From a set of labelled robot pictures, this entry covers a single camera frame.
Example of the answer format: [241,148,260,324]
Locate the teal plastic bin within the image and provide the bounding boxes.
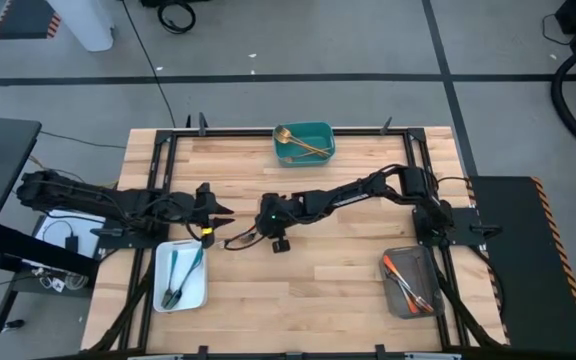
[272,121,337,169]

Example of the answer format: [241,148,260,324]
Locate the black coiled cable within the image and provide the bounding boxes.
[156,0,198,36]

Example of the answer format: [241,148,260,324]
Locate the white cylindrical post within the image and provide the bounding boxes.
[46,0,117,53]

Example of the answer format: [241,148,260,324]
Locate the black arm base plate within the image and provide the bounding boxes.
[411,207,504,247]
[90,225,172,250]

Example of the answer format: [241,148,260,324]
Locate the long black floor cable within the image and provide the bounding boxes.
[119,0,178,129]

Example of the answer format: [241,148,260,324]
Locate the white sheet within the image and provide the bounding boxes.
[34,209,108,261]

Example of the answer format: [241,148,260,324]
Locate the thin black floor cable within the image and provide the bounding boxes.
[39,129,128,150]

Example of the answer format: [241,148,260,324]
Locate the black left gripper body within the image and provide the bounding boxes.
[170,182,214,250]

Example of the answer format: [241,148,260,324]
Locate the white plastic bin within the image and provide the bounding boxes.
[152,238,209,314]

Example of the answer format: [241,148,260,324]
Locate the black support beam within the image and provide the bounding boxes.
[0,222,100,281]

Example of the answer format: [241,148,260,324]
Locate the black cable bundle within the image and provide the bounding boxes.
[87,249,152,352]
[435,269,502,350]

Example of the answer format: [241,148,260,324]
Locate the black looped gripper cable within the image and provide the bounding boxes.
[223,225,262,251]

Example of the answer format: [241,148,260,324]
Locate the black aluminium table frame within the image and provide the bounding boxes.
[117,127,469,354]

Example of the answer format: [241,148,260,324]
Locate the small black hazard-striped mat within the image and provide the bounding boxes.
[0,0,63,41]

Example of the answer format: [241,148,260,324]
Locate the large black hazard-striped mat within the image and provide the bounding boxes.
[469,174,576,355]

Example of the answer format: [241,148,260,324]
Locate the clear safety glasses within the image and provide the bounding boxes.
[37,272,90,294]

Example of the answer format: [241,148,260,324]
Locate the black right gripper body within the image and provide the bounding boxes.
[256,192,303,254]

